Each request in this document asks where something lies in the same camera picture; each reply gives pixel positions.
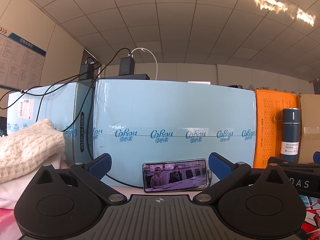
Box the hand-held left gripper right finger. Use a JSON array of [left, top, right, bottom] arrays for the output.
[[194, 152, 292, 204]]

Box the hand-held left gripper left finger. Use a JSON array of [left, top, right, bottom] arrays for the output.
[[31, 153, 128, 205]]

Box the smartphone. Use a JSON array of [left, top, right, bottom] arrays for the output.
[[142, 158, 209, 193]]

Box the dark blue vacuum bottle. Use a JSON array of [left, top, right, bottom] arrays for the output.
[[275, 107, 300, 163]]

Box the orange box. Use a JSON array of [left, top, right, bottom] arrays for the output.
[[252, 89, 302, 168]]

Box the brown cardboard box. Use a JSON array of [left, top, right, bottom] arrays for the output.
[[297, 94, 320, 164]]

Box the cream knitted sweater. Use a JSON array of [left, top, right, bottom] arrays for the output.
[[0, 119, 66, 183]]

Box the large light blue carton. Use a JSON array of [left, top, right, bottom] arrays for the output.
[[94, 79, 258, 188]]

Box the light blue carton with label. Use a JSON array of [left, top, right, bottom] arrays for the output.
[[6, 81, 97, 165]]

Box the black power strip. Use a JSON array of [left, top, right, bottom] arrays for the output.
[[103, 74, 150, 81]]

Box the white cloth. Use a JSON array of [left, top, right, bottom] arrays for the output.
[[0, 152, 67, 209]]

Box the tall black charger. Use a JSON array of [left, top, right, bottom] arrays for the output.
[[119, 57, 136, 76]]

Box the printed table mat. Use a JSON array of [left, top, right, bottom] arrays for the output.
[[0, 194, 320, 240]]

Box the black phone cable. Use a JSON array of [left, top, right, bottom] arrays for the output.
[[105, 169, 213, 189]]

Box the white cable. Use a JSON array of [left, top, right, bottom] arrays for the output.
[[131, 47, 159, 80]]

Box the wall notice board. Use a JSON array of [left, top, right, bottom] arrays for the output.
[[0, 26, 47, 89]]

